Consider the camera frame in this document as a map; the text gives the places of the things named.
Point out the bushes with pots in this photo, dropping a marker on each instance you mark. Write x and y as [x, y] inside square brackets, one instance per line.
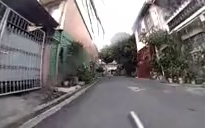
[85, 71]

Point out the dark trees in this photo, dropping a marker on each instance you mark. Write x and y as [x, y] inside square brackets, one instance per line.
[121, 53]

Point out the red gate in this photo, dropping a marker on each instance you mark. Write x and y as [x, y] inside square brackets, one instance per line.
[143, 65]

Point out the green gate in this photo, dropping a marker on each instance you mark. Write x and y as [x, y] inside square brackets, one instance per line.
[61, 55]

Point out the grey asphalt road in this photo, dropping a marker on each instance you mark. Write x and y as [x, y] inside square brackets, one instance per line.
[123, 103]

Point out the pink building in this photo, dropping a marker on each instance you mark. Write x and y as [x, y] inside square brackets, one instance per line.
[75, 26]

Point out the pale building with windows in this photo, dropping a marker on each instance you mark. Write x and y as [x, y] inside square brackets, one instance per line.
[146, 23]

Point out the pale concrete kerb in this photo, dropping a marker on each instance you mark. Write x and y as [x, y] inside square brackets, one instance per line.
[58, 106]

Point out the grey metal gate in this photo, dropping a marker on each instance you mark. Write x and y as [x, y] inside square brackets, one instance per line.
[16, 56]

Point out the grey building with balcony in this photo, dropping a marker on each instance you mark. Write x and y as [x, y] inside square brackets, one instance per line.
[195, 30]

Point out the grey concrete pavement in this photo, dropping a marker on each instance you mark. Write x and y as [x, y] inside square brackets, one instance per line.
[10, 108]

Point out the leafy bushes by wall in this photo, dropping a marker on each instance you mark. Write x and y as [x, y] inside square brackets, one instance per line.
[171, 58]

